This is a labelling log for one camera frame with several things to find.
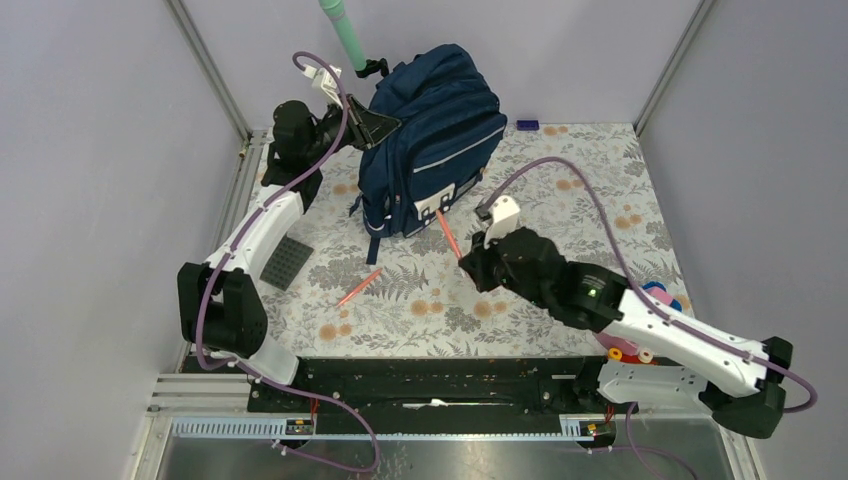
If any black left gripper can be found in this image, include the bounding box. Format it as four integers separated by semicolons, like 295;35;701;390
303;92;399;164

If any navy blue backpack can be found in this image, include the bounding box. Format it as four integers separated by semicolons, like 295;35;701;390
351;44;507;265

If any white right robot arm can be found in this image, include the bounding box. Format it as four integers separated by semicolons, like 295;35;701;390
458;227;792;439

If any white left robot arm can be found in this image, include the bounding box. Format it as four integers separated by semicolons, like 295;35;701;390
177;96;401;411

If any green microphone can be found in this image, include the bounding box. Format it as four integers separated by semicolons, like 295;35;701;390
318;0;367;72

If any small purple block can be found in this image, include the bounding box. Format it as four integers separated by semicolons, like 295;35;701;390
515;120;540;131

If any pink tape roll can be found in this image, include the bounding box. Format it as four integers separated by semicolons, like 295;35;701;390
594;281;674;354

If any grey studded building baseplate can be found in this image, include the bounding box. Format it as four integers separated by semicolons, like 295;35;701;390
260;236;314;291

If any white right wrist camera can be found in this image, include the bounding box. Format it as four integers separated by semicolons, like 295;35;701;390
475;195;520;249

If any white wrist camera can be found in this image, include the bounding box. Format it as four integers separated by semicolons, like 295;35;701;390
302;66;342;107
475;195;520;249

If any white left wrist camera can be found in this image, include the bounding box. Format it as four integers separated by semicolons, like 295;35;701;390
302;66;342;107

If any aluminium frame rail left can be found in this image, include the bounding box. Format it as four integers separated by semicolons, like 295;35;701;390
165;0;270;359

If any aluminium frame rail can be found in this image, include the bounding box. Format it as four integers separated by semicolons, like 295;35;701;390
165;0;270;359
633;0;717;137

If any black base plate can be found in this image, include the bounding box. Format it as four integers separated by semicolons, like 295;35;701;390
223;356;627;435

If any aluminium frame rail right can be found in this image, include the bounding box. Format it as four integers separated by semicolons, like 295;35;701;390
633;0;717;137

